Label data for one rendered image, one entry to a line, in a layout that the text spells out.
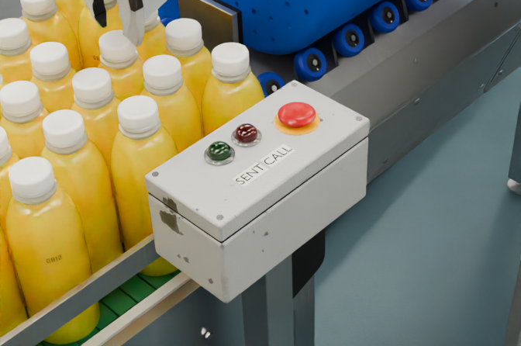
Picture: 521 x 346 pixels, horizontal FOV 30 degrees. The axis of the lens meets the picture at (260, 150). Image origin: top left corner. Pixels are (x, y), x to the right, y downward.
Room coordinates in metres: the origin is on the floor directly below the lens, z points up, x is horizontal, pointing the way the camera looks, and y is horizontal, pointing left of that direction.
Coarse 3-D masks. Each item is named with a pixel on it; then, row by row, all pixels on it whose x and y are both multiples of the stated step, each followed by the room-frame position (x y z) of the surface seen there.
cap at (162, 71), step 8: (160, 56) 0.84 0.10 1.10; (168, 56) 0.84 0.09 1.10; (144, 64) 0.83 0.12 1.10; (152, 64) 0.83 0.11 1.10; (160, 64) 0.83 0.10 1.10; (168, 64) 0.83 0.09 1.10; (176, 64) 0.83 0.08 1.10; (144, 72) 0.82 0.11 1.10; (152, 72) 0.82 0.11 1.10; (160, 72) 0.81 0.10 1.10; (168, 72) 0.81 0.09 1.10; (176, 72) 0.82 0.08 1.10; (152, 80) 0.81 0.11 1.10; (160, 80) 0.81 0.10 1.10; (168, 80) 0.81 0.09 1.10; (176, 80) 0.82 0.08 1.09; (160, 88) 0.81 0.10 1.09
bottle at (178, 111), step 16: (144, 80) 0.83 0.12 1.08; (160, 96) 0.81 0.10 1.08; (176, 96) 0.81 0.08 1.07; (192, 96) 0.83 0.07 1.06; (160, 112) 0.80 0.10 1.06; (176, 112) 0.80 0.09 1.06; (192, 112) 0.81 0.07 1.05; (176, 128) 0.80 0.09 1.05; (192, 128) 0.81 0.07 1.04; (176, 144) 0.79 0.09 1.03; (192, 144) 0.80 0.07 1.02
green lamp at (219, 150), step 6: (210, 144) 0.69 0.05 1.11; (216, 144) 0.69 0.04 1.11; (222, 144) 0.69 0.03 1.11; (228, 144) 0.69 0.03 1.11; (210, 150) 0.68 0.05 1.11; (216, 150) 0.68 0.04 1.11; (222, 150) 0.68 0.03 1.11; (228, 150) 0.68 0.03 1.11; (210, 156) 0.68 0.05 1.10; (216, 156) 0.68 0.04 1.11; (222, 156) 0.68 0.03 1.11; (228, 156) 0.68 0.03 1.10
